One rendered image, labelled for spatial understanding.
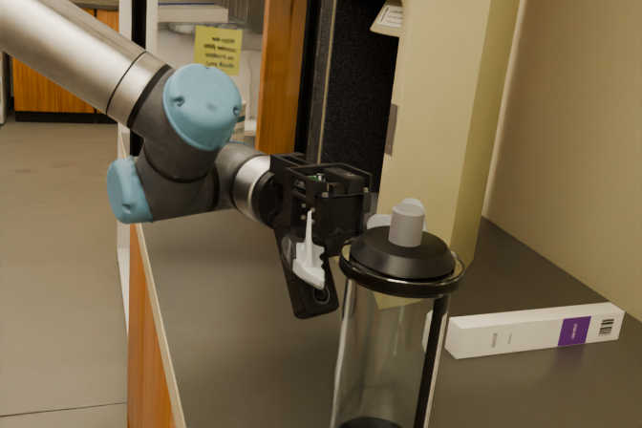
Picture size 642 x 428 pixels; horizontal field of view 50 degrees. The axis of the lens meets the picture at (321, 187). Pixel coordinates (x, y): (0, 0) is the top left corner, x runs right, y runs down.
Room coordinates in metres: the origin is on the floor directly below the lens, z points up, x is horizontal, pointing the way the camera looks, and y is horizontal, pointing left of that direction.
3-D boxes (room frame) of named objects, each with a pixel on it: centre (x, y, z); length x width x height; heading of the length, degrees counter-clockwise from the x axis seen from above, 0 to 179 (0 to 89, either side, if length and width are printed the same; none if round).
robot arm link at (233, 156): (0.80, 0.10, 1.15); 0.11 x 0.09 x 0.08; 35
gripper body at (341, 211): (0.67, 0.01, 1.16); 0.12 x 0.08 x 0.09; 35
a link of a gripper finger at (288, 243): (0.61, 0.01, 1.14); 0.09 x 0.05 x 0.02; 179
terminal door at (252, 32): (1.15, 0.18, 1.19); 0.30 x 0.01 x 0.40; 101
